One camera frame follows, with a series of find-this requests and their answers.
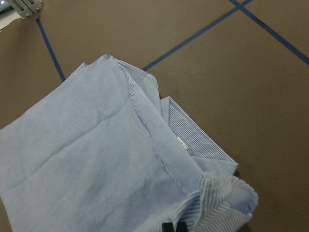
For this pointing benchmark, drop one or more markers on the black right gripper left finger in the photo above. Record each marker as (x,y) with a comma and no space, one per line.
(167,227)

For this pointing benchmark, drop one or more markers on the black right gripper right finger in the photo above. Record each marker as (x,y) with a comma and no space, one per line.
(181,227)

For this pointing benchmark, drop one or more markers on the blue striped button shirt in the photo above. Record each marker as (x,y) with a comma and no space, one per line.
(104,153)

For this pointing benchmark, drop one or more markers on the grey aluminium frame post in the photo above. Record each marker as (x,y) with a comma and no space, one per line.
(26,8)

